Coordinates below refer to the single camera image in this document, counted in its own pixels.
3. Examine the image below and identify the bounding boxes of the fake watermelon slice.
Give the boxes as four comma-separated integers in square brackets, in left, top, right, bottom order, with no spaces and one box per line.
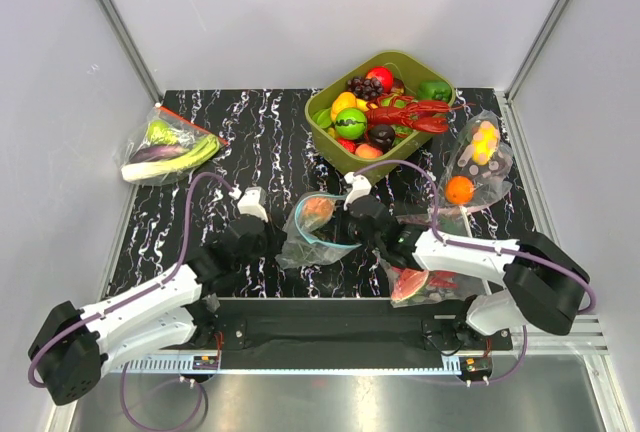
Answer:
[391,267,429,302]

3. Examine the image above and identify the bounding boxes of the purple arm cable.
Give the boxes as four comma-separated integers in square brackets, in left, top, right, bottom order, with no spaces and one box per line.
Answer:
[352,159,599,386]
[27,171,241,432]

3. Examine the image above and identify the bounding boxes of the dark brown fake fruit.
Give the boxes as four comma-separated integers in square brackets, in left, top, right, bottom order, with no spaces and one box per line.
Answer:
[367,124,396,153]

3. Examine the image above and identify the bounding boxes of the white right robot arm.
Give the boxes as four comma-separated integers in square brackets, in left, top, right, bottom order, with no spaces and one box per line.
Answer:
[345,195,593,349]

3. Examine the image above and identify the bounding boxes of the green fake melon ball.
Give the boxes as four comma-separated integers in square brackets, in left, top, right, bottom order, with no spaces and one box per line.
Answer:
[334,108,368,140]

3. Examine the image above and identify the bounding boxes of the bag with watermelon slice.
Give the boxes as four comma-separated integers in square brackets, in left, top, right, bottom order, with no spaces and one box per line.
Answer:
[376,206,486,307]

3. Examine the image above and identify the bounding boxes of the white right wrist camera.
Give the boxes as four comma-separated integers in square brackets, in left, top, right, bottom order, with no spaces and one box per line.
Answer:
[344,172,372,210]

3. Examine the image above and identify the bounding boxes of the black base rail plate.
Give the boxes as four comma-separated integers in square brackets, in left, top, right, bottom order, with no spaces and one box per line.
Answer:
[164,298,513,361]

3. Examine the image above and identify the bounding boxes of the bag with fake vegetables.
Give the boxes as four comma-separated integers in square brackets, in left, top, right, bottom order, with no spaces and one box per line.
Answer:
[116,103,228,186]

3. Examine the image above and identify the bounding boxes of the fake peach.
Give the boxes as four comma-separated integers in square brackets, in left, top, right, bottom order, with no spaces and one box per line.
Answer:
[355,144,383,160]

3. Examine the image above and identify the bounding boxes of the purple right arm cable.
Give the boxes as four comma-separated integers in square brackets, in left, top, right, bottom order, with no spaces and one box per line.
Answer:
[352,159,599,386]

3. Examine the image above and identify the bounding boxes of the orange netted fake fruit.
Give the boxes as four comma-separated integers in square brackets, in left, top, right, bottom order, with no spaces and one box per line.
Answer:
[299,196,335,231]

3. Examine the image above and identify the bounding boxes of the dark purple fake grapes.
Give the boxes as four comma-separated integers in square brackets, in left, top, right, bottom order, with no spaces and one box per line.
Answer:
[346,76,385,101]

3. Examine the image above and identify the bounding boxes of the red fake lobster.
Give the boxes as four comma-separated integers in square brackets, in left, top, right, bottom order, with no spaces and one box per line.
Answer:
[364,96,459,134]

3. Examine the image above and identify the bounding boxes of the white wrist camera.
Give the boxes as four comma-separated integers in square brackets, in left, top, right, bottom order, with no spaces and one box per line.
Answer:
[344,172,372,210]
[237,187,268,222]

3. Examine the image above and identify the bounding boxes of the blue zip top bag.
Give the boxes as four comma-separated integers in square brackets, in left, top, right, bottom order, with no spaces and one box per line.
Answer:
[276,192,360,269]

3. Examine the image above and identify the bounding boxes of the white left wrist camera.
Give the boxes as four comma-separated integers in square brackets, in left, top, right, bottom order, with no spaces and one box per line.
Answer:
[237,187,268,222]

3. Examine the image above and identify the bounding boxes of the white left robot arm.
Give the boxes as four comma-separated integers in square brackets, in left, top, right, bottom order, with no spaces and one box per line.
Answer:
[27,214,273,405]

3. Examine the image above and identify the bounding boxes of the bag with corn and orange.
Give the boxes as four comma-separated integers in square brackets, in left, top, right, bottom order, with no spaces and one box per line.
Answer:
[438,110,514,213]

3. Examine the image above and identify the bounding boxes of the fake orange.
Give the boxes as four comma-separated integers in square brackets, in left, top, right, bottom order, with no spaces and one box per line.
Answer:
[444,176,475,205]

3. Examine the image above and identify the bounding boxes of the red fake apple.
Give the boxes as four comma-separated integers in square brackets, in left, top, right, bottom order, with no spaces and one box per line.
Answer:
[365,66,394,93]

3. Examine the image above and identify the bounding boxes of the yellow-orange fake fruit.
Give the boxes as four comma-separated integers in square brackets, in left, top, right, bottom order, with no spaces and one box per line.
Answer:
[330,92,357,122]

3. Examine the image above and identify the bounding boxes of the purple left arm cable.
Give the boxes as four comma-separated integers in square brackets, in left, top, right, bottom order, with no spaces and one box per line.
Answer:
[27,171,241,432]

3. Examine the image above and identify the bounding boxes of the white slotted cable duct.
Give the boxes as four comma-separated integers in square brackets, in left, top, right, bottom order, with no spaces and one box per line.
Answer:
[115,352,461,376]

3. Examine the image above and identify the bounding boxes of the green fake bell pepper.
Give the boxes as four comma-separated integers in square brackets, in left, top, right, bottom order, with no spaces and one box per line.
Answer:
[416,80,452,103]

